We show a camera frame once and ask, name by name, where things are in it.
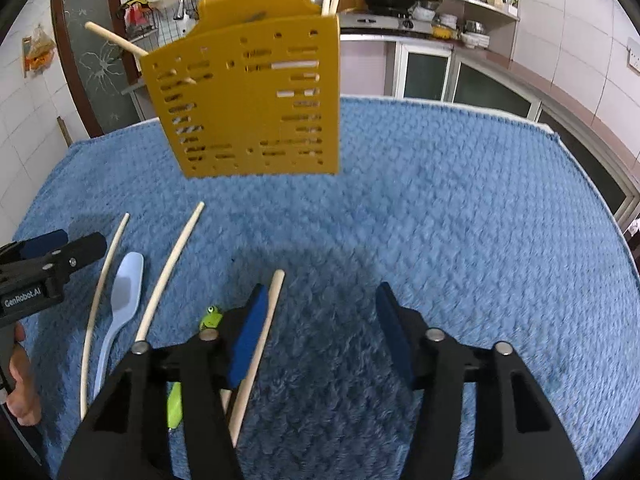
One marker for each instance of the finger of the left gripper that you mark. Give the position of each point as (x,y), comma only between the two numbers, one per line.
(70,258)
(34,247)

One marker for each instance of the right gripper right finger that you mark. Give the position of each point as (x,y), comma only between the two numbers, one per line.
(517,434)

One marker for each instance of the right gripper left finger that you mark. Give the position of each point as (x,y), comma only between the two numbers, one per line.
(124,434)

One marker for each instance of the light blue plastic spoon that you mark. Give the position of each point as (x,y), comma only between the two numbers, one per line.
(125,300)

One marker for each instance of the person's left hand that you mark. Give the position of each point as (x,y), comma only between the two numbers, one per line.
(23,402)

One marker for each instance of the dark framed glass door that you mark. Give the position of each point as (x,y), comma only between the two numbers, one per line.
(96,71)

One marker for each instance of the orange hanging bag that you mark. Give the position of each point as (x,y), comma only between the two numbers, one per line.
(37,51)

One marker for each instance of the blue textured towel mat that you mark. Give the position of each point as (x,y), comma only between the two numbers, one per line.
(486,225)

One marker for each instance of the yellow perforated utensil holder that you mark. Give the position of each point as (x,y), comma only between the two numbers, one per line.
(253,88)

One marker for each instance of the metal faucet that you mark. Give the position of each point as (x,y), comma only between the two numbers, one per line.
(186,10)

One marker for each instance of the gas stove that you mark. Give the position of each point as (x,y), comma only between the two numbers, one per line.
(372,24)

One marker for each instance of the black wok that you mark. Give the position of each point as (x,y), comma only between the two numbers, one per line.
(399,8)

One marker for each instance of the wooden stick against wall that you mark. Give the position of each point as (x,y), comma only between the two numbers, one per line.
(64,131)

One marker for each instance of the white wall socket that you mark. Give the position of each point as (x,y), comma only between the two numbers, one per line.
(633,55)

